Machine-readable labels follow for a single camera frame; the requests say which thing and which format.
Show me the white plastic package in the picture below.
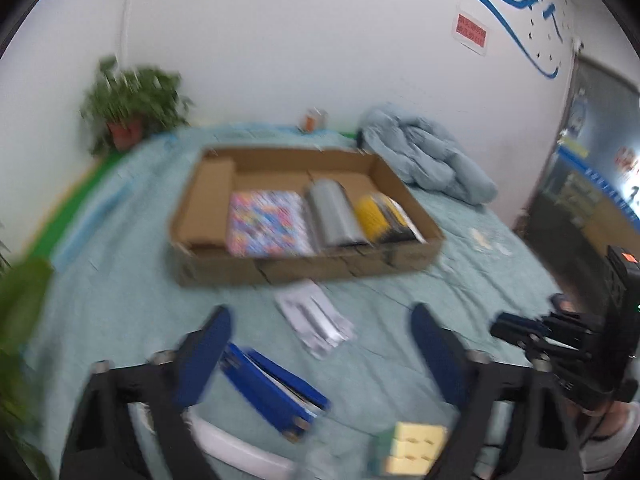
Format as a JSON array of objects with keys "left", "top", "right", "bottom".
[{"left": 274, "top": 281, "right": 355, "bottom": 360}]

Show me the cardboard tray box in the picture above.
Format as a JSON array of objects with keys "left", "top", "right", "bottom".
[{"left": 169, "top": 146, "right": 445, "bottom": 286}]

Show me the colourful patterned book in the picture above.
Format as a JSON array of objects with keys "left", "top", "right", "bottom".
[{"left": 227, "top": 190, "right": 314, "bottom": 258}]

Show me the light blue puffer jacket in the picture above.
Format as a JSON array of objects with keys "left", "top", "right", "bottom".
[{"left": 357, "top": 104, "right": 498, "bottom": 206}]

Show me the light green quilted blanket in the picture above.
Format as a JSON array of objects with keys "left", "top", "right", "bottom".
[{"left": 26, "top": 125, "right": 558, "bottom": 479}]

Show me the blue stapler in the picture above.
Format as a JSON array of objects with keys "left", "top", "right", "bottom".
[{"left": 220, "top": 344, "right": 331, "bottom": 442}]

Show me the red wall notice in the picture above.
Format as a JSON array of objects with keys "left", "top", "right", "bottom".
[{"left": 451, "top": 6, "right": 489, "bottom": 56}]

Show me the glass jar orange label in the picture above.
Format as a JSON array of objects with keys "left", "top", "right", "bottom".
[{"left": 298, "top": 107, "right": 328, "bottom": 134}]

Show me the large leaf green plant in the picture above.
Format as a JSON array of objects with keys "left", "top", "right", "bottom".
[{"left": 0, "top": 224, "right": 56, "bottom": 480}]

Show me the pastel rubik's cube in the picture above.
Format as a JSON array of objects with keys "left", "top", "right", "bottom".
[{"left": 367, "top": 422, "right": 448, "bottom": 478}]

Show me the white hair dryer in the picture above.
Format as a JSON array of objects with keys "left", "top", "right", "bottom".
[{"left": 183, "top": 410, "right": 296, "bottom": 480}]

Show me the potted green plant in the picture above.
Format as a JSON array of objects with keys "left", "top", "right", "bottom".
[{"left": 80, "top": 55, "right": 193, "bottom": 156}]

